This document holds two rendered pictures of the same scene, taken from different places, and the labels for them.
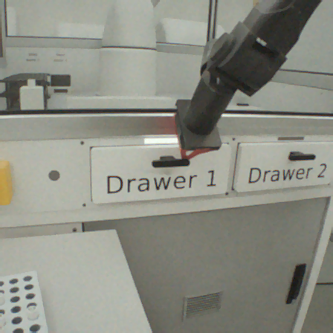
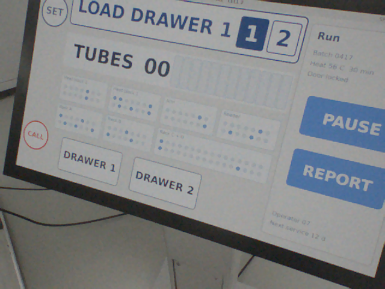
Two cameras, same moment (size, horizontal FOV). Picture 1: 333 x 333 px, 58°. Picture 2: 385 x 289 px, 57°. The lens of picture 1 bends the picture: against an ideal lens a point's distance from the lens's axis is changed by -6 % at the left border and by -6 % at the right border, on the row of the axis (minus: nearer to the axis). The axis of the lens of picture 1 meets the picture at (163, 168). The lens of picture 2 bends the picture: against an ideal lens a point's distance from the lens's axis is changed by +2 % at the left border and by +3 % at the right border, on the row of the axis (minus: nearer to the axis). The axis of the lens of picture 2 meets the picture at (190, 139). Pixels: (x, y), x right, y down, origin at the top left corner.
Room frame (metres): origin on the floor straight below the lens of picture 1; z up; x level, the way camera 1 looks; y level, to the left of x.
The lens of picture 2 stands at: (0.42, -0.89, 1.35)
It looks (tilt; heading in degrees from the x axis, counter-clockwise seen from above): 45 degrees down; 347
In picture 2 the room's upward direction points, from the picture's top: 1 degrees counter-clockwise
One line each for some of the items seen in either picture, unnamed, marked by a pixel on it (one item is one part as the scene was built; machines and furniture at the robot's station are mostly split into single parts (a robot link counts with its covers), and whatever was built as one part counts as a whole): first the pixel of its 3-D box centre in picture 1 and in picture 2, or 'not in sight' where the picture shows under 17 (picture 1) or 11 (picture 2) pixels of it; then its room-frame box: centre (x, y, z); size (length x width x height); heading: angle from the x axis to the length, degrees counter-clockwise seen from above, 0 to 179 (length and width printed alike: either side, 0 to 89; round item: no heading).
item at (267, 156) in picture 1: (288, 165); not in sight; (0.71, -0.30, 0.87); 0.29 x 0.02 x 0.11; 109
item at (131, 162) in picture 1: (163, 172); not in sight; (0.61, 0.00, 0.87); 0.29 x 0.02 x 0.11; 109
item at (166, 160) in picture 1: (169, 160); not in sight; (0.58, -0.01, 0.91); 0.07 x 0.04 x 0.01; 109
